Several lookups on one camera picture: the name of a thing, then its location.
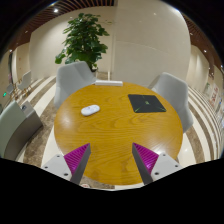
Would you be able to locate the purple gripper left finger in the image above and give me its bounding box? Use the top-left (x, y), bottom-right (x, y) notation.
top-left (42, 143), bottom-right (91, 185)

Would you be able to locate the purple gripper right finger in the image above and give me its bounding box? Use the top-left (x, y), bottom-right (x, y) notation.
top-left (132, 143), bottom-right (182, 185)

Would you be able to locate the white computer mouse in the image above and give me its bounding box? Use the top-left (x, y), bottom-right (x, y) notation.
top-left (81, 105), bottom-right (100, 116)

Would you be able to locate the black mouse pad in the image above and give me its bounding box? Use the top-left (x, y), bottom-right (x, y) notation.
top-left (128, 94), bottom-right (166, 113)

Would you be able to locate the round wooden table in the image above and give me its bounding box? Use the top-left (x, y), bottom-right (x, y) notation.
top-left (54, 82), bottom-right (183, 185)

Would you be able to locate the grey chair right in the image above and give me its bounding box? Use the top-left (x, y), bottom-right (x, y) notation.
top-left (148, 72), bottom-right (193, 132)

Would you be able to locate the grey chair left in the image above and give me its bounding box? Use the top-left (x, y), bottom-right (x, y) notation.
top-left (54, 61), bottom-right (97, 108)

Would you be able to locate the white planter box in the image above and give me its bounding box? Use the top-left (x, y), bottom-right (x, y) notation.
top-left (95, 80), bottom-right (123, 86)

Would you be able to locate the grey background chair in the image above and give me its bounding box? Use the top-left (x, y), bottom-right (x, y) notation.
top-left (17, 71), bottom-right (31, 94)

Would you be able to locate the green potted plant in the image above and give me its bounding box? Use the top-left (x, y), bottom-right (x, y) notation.
top-left (55, 13), bottom-right (109, 71)

